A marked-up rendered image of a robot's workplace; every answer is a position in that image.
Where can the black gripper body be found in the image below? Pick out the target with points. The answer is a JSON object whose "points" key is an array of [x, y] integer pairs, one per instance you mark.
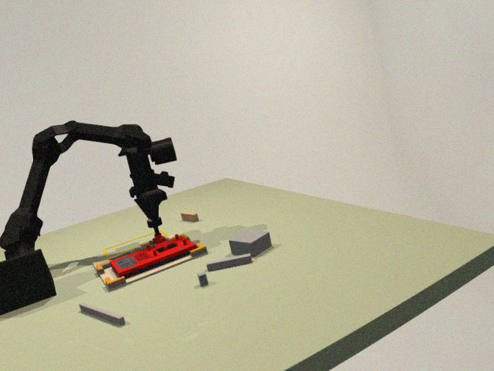
{"points": [[144, 187]]}

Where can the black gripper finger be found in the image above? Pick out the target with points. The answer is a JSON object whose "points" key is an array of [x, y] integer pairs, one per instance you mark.
{"points": [[139, 204], [153, 212]]}

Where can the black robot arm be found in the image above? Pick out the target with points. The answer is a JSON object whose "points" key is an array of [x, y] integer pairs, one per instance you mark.
{"points": [[23, 226]]}

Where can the black tyre with grey rim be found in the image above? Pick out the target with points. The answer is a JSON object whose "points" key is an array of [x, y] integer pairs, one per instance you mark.
{"points": [[151, 224]]}

